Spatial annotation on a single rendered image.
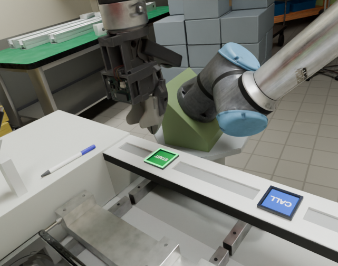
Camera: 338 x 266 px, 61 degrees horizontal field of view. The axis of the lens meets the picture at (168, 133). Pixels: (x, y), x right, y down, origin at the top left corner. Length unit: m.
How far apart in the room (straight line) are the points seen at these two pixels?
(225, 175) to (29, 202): 0.39
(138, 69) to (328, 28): 0.36
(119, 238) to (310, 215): 0.34
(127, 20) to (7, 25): 3.49
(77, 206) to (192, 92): 0.45
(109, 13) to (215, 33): 2.51
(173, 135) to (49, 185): 0.42
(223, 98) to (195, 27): 2.31
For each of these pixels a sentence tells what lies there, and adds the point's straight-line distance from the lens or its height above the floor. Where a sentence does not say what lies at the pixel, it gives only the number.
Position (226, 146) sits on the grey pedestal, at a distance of 0.90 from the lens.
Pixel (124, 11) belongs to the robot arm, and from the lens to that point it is 0.48.
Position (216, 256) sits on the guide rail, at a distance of 0.58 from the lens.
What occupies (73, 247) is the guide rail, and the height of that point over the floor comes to 0.85.
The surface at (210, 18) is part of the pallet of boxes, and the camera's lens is 2.95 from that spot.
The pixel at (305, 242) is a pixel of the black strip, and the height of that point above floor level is 0.95.
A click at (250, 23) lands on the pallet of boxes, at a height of 0.79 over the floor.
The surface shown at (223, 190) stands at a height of 0.96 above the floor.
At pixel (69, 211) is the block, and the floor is 0.91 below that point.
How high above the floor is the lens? 1.32
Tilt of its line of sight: 30 degrees down
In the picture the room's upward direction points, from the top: 9 degrees counter-clockwise
